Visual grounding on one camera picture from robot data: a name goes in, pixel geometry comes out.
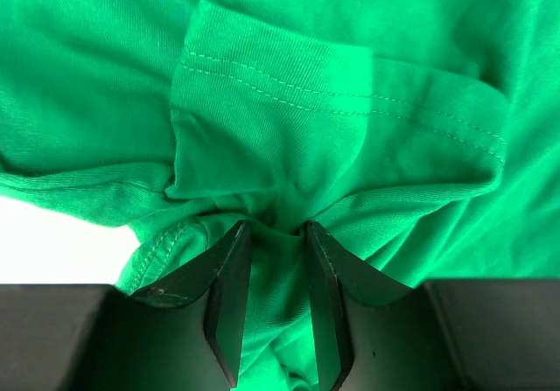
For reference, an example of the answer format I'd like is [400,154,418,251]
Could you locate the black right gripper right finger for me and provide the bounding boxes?
[304,222,559,390]

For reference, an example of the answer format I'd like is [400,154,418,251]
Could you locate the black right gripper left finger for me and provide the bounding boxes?
[1,220,251,390]

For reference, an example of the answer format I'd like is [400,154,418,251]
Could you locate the green t shirt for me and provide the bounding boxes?
[1,0,559,390]

